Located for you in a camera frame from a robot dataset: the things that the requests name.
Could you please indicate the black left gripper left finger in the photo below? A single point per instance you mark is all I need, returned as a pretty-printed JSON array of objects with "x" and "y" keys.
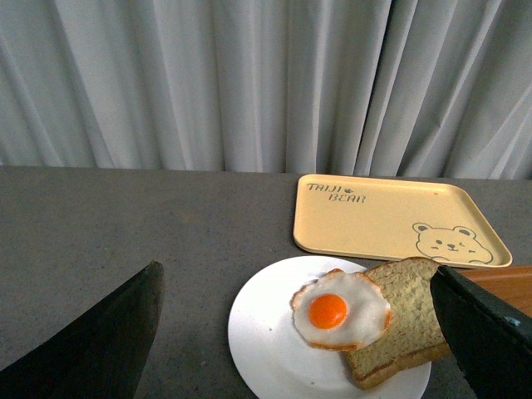
[{"x": 101, "y": 354}]

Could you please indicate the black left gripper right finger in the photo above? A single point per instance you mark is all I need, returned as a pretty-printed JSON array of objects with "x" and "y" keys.
[{"x": 490, "y": 339}]

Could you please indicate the white round plate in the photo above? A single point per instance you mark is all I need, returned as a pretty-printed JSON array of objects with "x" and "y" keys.
[{"x": 272, "y": 358}]

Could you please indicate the brown wooden tray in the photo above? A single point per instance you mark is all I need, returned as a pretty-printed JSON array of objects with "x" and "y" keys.
[{"x": 511, "y": 284}]

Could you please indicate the bottom bread slice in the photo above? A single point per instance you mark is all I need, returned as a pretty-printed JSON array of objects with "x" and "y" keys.
[{"x": 414, "y": 336}]

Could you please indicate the fried egg toy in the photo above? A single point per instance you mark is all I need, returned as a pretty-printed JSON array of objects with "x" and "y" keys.
[{"x": 341, "y": 311}]

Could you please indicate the yellow bear tray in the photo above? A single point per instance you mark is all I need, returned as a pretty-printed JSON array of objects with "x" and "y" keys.
[{"x": 384, "y": 219}]

